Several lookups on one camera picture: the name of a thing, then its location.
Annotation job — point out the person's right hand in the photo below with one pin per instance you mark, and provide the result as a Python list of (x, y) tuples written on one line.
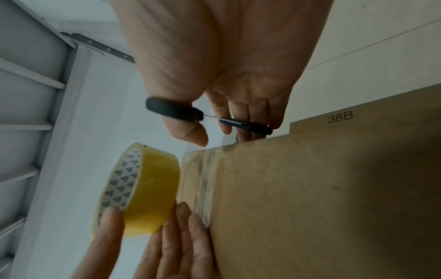
[(220, 49)]

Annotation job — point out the person's left hand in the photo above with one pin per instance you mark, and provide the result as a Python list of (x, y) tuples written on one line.
[(165, 253)]

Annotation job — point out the yellow packing tape roll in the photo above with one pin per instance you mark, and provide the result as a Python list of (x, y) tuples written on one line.
[(151, 188)]

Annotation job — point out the clear tape strip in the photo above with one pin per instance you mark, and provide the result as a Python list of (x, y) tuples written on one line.
[(206, 179)]

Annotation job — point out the black perforated metal strip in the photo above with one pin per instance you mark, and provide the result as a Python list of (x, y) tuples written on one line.
[(100, 47)]

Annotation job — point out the brown cardboard box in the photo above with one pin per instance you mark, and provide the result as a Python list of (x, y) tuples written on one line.
[(320, 196)]

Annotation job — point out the white metal shelving rack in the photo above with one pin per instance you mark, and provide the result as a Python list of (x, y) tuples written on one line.
[(27, 109)]

